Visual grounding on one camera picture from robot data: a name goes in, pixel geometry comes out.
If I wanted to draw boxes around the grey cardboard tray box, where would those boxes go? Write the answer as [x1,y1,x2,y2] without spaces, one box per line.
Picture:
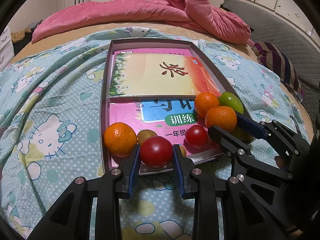
[100,38,253,176]

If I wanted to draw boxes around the wall painting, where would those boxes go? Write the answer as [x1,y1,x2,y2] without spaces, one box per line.
[248,0,319,38]

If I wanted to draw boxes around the right orange in tray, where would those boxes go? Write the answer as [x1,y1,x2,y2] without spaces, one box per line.
[194,93,220,118]

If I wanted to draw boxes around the pink quilt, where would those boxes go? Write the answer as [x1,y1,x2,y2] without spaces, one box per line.
[32,0,251,44]

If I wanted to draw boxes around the left orange in tray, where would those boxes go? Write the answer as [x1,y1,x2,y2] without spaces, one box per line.
[104,122,137,158]

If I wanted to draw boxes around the large orange tangerine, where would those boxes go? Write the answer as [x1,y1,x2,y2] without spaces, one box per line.
[204,106,237,133]

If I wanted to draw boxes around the red tomato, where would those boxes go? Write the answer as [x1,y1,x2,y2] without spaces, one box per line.
[185,125,208,149]
[139,136,173,168]

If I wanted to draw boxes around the orange in tray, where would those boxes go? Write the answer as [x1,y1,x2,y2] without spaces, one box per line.
[104,122,137,158]
[194,93,220,118]

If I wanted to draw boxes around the grey headboard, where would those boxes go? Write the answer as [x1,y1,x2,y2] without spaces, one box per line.
[220,0,319,127]

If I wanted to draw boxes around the striped purple pillow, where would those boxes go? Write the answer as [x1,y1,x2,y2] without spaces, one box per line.
[252,41,304,103]

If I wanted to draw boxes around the yellow-brown plush toy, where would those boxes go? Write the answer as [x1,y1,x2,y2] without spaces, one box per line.
[11,28,32,43]

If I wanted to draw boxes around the yellow orange book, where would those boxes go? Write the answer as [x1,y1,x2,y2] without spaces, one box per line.
[108,53,221,96]

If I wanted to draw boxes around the small yellow-brown fruit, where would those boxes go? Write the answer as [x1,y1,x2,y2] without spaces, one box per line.
[137,129,157,146]

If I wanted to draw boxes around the lumpy green apple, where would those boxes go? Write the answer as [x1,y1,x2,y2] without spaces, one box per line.
[231,126,255,144]

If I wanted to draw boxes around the round green apple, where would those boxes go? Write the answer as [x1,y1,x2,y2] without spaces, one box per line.
[219,92,244,114]

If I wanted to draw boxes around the teal Hello Kitty blanket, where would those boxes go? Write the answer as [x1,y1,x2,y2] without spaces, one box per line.
[1,27,312,238]

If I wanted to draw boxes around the pink workbook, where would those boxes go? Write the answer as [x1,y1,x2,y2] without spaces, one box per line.
[108,48,223,168]

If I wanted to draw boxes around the white drawer cabinet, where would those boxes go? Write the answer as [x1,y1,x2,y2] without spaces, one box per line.
[0,25,14,71]

